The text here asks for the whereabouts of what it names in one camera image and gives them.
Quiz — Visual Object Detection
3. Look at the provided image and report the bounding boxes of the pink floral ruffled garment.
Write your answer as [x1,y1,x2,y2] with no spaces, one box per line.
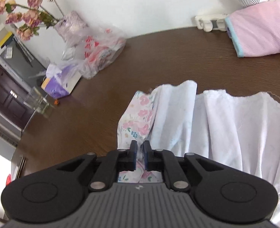
[117,80,280,227]

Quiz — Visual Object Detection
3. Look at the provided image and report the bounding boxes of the clear drinking glass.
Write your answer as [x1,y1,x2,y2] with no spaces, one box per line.
[23,86,54,118]

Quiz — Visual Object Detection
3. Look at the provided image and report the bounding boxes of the purple tissue pack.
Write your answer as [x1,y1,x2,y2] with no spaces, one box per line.
[41,63,82,99]

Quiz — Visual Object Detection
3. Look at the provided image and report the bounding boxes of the grey refrigerator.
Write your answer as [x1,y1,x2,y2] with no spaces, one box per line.
[0,32,46,89]

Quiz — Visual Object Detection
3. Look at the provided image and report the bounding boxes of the clear printed plastic bag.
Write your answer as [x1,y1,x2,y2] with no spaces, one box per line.
[62,26,127,79]

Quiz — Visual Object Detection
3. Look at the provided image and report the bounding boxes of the white socket adapter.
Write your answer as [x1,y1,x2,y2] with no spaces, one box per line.
[195,14,228,32]

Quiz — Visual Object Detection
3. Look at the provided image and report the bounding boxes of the folded pink towel cloth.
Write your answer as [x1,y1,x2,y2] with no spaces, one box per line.
[225,0,280,58]

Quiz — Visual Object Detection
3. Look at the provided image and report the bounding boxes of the pink artificial flower bouquet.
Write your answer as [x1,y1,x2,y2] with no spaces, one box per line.
[0,0,60,41]

